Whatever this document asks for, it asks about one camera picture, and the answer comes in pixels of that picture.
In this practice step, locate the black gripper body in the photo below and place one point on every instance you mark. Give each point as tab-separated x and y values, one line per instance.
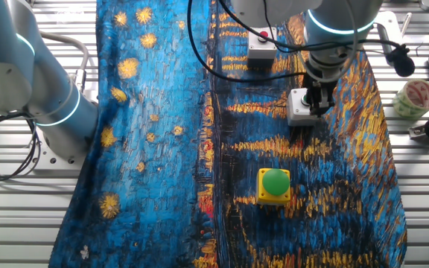
318	87

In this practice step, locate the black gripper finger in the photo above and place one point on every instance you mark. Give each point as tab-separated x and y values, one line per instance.
311	104
325	104

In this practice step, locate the white box green button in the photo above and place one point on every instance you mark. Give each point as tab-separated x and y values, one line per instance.
295	111

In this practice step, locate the yellow box green mushroom button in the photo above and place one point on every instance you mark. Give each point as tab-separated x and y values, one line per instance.
274	184

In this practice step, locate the white box red button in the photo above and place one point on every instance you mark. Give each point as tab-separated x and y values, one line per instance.
261	52

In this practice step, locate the clear tape roll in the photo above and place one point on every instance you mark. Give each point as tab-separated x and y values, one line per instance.
413	98

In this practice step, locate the starry night painting cloth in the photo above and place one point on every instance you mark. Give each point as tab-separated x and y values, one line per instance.
162	149

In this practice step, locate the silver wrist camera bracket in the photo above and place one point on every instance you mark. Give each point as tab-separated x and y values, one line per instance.
386	28

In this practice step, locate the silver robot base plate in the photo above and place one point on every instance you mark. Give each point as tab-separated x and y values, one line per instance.
56	164

